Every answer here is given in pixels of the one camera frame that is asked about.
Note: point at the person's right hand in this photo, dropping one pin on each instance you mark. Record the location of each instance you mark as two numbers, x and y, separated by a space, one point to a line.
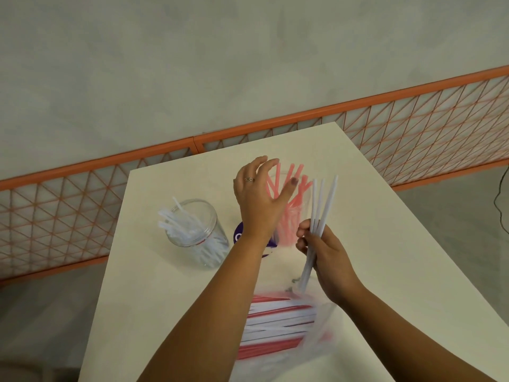
334 266

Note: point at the person's left hand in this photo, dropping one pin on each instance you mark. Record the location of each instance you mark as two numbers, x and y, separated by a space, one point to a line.
254 206

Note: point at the clear jar of pink straws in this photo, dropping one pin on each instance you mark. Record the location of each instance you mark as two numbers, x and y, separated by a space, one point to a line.
300 190

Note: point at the clear plastic bag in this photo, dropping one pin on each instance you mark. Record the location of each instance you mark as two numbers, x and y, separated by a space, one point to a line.
322 326

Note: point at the bundle of straws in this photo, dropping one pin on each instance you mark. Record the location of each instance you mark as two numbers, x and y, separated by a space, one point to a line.
328 202

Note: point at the clear jar of white straws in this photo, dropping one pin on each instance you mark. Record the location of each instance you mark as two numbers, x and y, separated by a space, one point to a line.
179 228

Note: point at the pile of mixed straws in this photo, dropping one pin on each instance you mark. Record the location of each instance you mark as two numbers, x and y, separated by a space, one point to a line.
274 326

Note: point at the person's left forearm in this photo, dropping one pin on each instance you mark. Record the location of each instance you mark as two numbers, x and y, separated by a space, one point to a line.
203 326

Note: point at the person's right forearm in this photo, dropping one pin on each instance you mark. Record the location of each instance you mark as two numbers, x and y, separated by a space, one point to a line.
413 346

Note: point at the round purple sticker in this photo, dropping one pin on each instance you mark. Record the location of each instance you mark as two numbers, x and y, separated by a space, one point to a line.
238 234

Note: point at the orange lattice fence panel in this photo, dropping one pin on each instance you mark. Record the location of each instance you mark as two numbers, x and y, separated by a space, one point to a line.
358 106
99 164

